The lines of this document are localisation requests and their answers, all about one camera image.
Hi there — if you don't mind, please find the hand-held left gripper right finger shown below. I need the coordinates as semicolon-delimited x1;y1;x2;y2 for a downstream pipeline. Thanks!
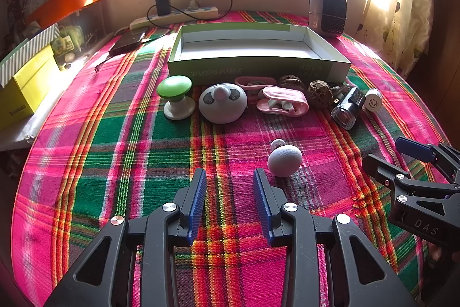
252;168;419;307

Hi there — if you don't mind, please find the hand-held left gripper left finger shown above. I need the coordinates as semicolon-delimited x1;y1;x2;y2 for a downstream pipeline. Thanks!
43;167;208;307

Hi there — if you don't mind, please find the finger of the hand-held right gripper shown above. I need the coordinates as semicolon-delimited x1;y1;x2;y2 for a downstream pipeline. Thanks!
362;153;460;218
395;137;460;185

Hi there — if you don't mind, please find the white egg-shaped object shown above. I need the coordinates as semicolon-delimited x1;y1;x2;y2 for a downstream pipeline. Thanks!
267;145;303;178

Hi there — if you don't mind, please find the small white round jar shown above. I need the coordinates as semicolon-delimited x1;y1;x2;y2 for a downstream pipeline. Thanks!
363;89;382;112

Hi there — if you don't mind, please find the black device with clear cap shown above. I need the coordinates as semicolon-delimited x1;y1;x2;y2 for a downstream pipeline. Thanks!
331;87;366;131

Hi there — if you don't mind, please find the short white USB cable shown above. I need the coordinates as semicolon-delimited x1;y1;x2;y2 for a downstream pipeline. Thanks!
330;85;348;103

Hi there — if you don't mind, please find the brown walnut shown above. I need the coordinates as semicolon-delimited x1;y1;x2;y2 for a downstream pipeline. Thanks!
277;75;306;92
307;80;333;109

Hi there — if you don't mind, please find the grey panda toy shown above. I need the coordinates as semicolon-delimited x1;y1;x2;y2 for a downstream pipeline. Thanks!
198;84;248;124

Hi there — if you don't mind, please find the pink cable winder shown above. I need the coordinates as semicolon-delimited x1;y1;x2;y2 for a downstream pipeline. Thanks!
235;76;279;95
256;86;310;117

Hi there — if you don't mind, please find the green mushroom-shaped massager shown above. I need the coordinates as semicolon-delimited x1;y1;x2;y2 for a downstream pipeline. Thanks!
157;75;196;121

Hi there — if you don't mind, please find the green cardboard box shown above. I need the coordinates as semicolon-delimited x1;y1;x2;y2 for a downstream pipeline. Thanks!
167;23;352;86

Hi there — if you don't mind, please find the dotted cream curtain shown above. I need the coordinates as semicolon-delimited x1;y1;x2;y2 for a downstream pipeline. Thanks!
367;0;435;79

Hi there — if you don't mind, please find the grey device with black grille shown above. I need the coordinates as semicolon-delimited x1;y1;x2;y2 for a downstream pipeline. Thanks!
308;0;348;38

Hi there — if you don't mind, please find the black phone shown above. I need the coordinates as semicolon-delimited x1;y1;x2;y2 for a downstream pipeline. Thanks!
109;27;170;56

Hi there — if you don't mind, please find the cream power strip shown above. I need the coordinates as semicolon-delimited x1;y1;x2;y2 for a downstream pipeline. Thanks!
129;6;219;30

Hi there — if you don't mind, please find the yellow box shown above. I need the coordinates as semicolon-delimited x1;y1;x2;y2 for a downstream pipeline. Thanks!
0;44;60;131

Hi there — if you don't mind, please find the green printed card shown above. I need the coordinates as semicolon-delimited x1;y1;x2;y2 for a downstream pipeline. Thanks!
52;24;85;66

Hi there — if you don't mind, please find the green white striped box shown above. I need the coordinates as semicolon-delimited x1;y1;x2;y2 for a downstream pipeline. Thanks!
0;24;60;88

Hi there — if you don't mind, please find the orange tray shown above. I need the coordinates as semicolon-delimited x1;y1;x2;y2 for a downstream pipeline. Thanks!
25;0;106;29

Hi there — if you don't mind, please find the loose black cable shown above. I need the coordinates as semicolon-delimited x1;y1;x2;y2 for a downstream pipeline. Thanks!
94;52;113;74

